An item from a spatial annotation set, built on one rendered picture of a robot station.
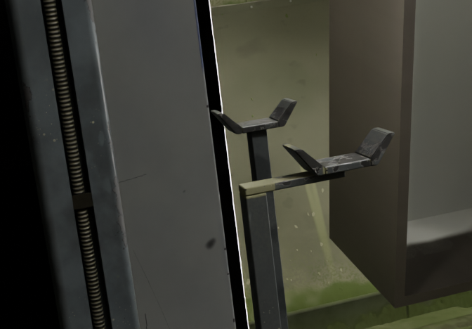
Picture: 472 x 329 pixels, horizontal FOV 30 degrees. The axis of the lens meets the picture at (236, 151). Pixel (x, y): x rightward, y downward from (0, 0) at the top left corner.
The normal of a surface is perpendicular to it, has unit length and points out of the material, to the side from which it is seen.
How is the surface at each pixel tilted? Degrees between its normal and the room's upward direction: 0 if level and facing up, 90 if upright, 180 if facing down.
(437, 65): 102
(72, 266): 90
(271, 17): 57
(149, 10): 90
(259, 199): 90
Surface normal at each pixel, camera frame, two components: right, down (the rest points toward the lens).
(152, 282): 0.29, 0.17
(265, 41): 0.18, -0.39
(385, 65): -0.95, 0.16
